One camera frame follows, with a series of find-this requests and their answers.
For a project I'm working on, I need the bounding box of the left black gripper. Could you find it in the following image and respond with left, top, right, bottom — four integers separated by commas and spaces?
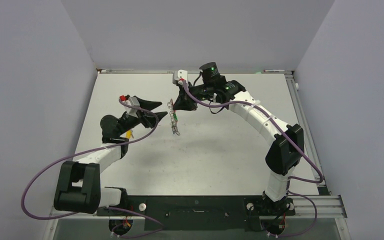
118, 97, 167, 137

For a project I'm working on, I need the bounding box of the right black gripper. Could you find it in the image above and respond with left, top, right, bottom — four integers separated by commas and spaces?
172, 81, 213, 112

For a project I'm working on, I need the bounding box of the red-handled metal key holder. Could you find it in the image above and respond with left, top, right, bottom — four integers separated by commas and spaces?
167, 98, 181, 136

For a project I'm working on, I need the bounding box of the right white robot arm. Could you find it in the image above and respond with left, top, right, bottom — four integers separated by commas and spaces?
172, 62, 304, 214

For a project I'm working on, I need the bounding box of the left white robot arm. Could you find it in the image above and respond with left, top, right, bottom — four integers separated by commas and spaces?
53, 95, 168, 215

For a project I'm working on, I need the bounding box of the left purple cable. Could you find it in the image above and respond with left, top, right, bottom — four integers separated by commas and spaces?
20, 97, 165, 239

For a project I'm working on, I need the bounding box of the purple cable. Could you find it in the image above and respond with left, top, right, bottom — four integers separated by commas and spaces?
182, 79, 325, 239
20, 97, 165, 239

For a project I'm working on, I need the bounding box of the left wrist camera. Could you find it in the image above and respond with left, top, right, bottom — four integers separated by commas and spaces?
119, 95, 140, 117

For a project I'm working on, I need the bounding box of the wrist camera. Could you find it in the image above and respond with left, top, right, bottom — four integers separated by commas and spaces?
172, 69, 188, 86
119, 95, 140, 117

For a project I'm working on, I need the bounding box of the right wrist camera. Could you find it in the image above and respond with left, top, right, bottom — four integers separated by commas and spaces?
172, 69, 188, 86

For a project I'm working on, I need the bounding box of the aluminium back rail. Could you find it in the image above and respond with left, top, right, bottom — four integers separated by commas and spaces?
96, 69, 294, 75

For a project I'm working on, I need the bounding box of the aluminium rail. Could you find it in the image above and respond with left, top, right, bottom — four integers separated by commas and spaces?
96, 69, 294, 75
284, 71, 323, 173
47, 195, 349, 220

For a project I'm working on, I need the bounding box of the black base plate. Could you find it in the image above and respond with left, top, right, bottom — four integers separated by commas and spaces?
97, 195, 296, 232

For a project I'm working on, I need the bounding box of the aluminium right rail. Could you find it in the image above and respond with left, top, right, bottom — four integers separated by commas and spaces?
284, 71, 323, 173

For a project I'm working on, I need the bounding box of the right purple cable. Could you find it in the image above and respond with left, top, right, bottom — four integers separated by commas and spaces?
182, 79, 325, 239

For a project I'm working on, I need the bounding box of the aluminium front rail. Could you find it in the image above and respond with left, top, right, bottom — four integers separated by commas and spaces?
47, 195, 349, 220

